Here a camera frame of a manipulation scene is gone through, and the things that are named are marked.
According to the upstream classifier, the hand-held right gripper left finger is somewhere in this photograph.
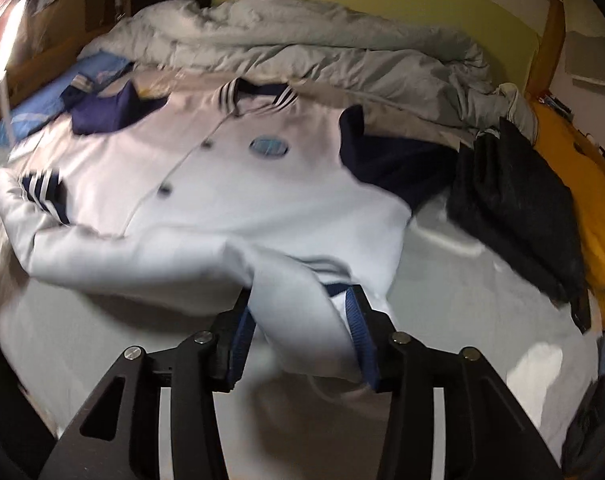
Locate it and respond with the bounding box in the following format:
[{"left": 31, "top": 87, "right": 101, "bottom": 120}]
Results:
[{"left": 37, "top": 287, "right": 258, "bottom": 480}]

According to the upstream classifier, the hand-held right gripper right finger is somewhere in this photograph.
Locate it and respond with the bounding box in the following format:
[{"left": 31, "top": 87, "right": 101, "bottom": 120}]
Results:
[{"left": 343, "top": 284, "right": 565, "bottom": 480}]

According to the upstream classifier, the white and navy jacket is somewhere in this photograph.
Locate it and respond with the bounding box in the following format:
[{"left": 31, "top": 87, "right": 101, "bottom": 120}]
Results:
[{"left": 0, "top": 79, "right": 460, "bottom": 386}]

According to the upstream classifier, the black garment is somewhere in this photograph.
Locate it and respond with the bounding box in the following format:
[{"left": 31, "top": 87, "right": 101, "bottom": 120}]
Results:
[{"left": 447, "top": 117, "right": 590, "bottom": 333}]

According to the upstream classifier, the dark blue bag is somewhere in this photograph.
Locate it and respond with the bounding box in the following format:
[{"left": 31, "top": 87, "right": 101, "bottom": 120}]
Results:
[{"left": 562, "top": 330, "right": 605, "bottom": 476}]

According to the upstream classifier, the yellow pillow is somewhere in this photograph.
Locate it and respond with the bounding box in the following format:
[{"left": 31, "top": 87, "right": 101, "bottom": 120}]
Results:
[{"left": 529, "top": 100, "right": 605, "bottom": 291}]

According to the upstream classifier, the grey duvet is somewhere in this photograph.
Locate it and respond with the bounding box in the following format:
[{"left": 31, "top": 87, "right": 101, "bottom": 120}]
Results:
[{"left": 80, "top": 0, "right": 538, "bottom": 141}]

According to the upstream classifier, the blue pillow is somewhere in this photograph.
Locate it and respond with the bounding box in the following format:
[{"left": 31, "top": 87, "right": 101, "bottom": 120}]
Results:
[{"left": 0, "top": 55, "right": 133, "bottom": 148}]

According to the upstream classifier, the white lamp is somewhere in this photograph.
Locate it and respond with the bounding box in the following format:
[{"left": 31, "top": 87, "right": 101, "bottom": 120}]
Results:
[{"left": 0, "top": 0, "right": 29, "bottom": 146}]

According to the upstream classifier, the wooden bed frame post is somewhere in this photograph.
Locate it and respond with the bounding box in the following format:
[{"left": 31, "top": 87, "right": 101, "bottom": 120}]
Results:
[{"left": 525, "top": 0, "right": 568, "bottom": 101}]

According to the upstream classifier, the white wall paper sheet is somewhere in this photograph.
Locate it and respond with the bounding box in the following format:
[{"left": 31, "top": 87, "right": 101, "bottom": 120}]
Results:
[{"left": 565, "top": 30, "right": 605, "bottom": 86}]

